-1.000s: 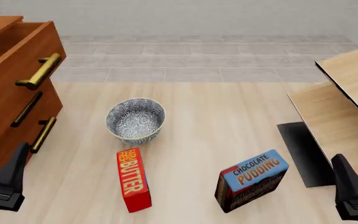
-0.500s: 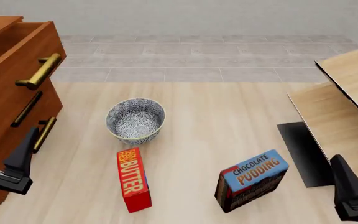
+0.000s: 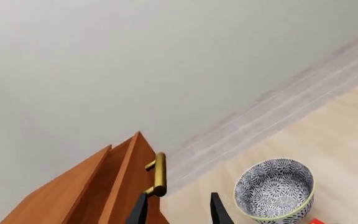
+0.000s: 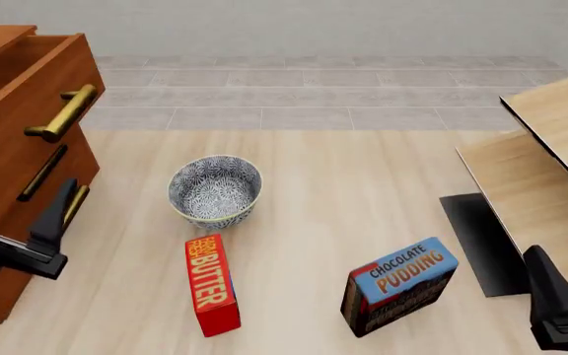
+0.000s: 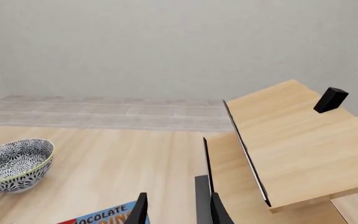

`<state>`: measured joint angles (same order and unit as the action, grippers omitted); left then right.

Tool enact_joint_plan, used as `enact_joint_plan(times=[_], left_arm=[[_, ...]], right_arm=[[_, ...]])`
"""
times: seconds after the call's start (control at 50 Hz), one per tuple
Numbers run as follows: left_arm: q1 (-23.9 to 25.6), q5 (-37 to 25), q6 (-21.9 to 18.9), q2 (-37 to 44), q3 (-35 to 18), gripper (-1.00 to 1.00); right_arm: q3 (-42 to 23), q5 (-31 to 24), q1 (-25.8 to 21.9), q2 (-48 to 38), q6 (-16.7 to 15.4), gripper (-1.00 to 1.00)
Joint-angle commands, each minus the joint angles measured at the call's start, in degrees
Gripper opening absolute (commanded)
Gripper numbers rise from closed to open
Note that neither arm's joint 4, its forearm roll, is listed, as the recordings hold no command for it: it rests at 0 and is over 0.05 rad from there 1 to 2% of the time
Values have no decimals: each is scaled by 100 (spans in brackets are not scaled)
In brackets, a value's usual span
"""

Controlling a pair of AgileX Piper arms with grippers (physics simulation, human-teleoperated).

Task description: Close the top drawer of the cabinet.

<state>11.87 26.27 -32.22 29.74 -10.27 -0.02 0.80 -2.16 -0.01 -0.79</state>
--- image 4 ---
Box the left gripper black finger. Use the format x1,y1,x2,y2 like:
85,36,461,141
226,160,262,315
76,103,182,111
27,177,80,260

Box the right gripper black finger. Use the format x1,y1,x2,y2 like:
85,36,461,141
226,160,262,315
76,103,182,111
522,244,568,327

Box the open wooden drawer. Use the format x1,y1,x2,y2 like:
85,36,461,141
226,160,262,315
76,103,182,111
0,33,107,231

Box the pale wooden panel structure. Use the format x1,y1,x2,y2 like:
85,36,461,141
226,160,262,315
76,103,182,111
455,68,568,299

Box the blue chocolate pudding box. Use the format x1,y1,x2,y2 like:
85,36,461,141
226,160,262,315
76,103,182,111
339,236,461,339

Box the blue white patterned bowl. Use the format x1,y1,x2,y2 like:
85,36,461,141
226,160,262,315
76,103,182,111
167,154,264,231

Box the red butter box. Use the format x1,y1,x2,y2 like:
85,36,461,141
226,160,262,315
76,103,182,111
183,233,243,339

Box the slim brass drawer handle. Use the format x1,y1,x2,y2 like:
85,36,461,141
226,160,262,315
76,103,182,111
61,183,91,231

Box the dark brass drawer handle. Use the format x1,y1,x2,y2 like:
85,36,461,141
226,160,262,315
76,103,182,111
16,144,69,203

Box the wooden drawer with dark handle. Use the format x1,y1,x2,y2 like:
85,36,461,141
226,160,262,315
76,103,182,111
15,123,102,208

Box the thick brass drawer handle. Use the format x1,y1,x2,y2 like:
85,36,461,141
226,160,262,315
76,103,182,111
23,83,99,145

